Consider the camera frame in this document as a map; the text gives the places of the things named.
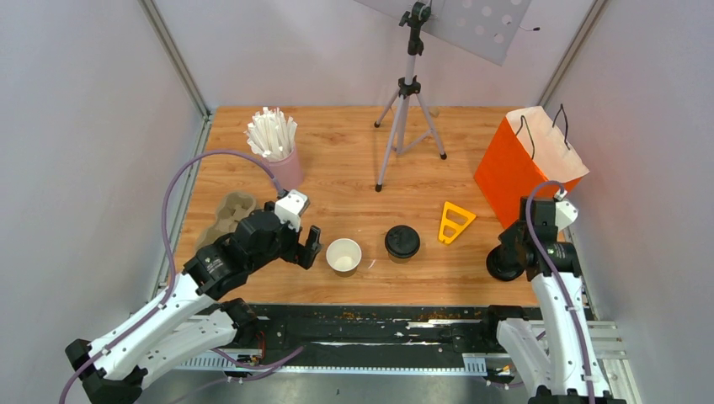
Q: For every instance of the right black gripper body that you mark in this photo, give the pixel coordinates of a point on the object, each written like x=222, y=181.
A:
x=509, y=236

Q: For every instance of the grey perforated panel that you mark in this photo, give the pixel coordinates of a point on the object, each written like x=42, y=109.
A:
x=484, y=28

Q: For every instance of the bundle of white straws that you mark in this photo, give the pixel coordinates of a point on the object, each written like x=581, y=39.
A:
x=271, y=134

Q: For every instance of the grey pulp cup carrier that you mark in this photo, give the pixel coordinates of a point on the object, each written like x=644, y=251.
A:
x=234, y=207

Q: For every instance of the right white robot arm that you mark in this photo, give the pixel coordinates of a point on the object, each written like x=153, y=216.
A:
x=566, y=370

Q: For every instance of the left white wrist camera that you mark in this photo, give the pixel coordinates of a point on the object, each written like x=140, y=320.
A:
x=290, y=208

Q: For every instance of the yellow triangular plastic bracket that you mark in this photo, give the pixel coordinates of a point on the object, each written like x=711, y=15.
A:
x=454, y=220

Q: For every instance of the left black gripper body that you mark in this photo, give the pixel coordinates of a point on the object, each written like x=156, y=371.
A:
x=285, y=247

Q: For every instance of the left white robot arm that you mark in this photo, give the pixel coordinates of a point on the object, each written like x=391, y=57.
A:
x=188, y=317

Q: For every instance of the pink translucent straw holder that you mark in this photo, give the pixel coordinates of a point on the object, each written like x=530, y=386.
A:
x=288, y=170

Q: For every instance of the black plastic cup lid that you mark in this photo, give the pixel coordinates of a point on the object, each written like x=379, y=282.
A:
x=402, y=236

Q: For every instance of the silver camera tripod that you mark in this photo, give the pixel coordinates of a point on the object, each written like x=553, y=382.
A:
x=408, y=87

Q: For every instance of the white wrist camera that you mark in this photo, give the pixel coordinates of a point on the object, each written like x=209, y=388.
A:
x=566, y=211
x=290, y=208

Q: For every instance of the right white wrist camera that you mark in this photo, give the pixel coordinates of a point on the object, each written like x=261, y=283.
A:
x=566, y=211

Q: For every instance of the orange paper bag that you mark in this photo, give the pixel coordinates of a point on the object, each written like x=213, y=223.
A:
x=528, y=148

